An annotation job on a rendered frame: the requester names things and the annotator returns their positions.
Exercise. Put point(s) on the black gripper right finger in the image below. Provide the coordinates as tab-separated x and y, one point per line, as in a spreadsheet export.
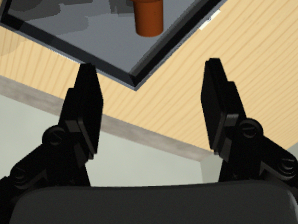
239	140

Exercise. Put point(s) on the dark grey tray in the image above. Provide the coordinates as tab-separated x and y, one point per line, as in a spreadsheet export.
102	32

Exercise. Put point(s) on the dark brown bottle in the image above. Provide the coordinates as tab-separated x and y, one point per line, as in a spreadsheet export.
148	16

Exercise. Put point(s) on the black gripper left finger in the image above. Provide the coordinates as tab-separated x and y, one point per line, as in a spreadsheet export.
74	139

